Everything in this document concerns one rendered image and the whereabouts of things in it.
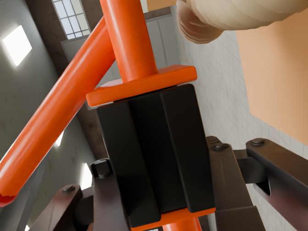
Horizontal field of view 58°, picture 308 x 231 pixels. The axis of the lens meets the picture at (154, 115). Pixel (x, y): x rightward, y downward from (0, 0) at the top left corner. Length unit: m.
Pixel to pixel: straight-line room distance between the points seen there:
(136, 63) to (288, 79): 0.17
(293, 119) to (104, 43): 0.19
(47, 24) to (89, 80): 9.02
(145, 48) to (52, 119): 0.07
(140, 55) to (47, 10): 8.96
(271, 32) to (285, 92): 0.06
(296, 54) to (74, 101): 0.18
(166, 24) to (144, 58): 8.85
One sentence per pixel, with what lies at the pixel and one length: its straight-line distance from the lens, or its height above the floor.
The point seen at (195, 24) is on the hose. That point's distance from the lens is 0.20.
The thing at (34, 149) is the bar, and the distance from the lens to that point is 0.20.
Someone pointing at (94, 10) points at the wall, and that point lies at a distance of 8.89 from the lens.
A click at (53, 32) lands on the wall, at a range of 9.23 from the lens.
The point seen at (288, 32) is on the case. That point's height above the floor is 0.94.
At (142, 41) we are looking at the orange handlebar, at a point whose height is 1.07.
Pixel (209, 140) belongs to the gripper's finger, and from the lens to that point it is 0.18.
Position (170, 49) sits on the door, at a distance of 9.24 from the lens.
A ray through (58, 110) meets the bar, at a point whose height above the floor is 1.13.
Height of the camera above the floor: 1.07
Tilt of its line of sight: 1 degrees up
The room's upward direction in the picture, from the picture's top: 104 degrees counter-clockwise
